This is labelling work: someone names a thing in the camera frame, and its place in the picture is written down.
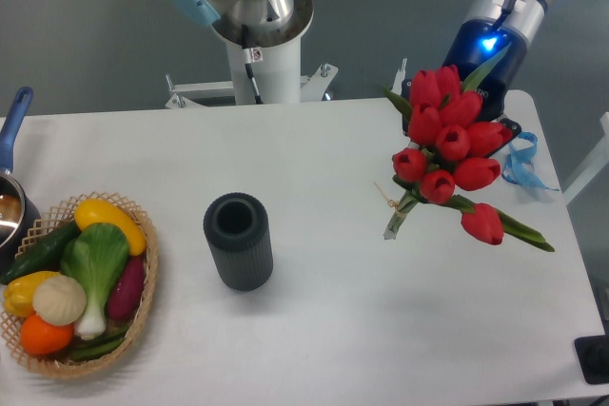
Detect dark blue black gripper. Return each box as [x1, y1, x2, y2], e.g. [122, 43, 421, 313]
[400, 20, 527, 147]

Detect red tulip bouquet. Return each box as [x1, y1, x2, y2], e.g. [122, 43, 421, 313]
[383, 49, 554, 252]

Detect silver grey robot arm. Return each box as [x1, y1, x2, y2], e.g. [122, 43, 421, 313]
[442, 0, 552, 144]

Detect light blue ribbon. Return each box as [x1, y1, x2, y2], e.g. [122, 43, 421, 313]
[501, 131, 559, 191]

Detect dark grey ribbed vase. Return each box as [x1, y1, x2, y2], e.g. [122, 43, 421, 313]
[203, 192, 274, 292]

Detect black device at table edge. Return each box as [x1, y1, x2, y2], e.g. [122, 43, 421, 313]
[574, 335, 608, 385]

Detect purple sweet potato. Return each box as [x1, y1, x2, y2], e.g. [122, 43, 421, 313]
[107, 256, 145, 320]

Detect green bok choy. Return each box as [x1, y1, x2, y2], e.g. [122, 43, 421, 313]
[60, 222, 129, 340]

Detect green bean pods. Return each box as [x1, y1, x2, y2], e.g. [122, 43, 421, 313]
[68, 326, 128, 362]

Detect dark green cucumber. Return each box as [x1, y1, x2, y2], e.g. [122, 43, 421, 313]
[1, 221, 81, 285]

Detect cream steamed bun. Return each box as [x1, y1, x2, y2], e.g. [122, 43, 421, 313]
[32, 275, 87, 326]

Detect woven wicker basket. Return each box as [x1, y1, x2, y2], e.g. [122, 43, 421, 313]
[1, 192, 159, 379]

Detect yellow bell pepper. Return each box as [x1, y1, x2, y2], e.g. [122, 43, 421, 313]
[3, 271, 60, 318]

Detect orange fruit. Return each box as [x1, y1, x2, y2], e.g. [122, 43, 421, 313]
[20, 314, 74, 356]

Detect white frame right edge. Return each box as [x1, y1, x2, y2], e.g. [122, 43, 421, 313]
[562, 112, 608, 205]

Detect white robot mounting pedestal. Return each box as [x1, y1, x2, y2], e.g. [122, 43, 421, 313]
[166, 36, 339, 109]

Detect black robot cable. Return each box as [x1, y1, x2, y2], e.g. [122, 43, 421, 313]
[238, 24, 265, 106]

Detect blue handled saucepan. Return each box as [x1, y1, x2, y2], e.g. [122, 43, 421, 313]
[1, 87, 40, 273]

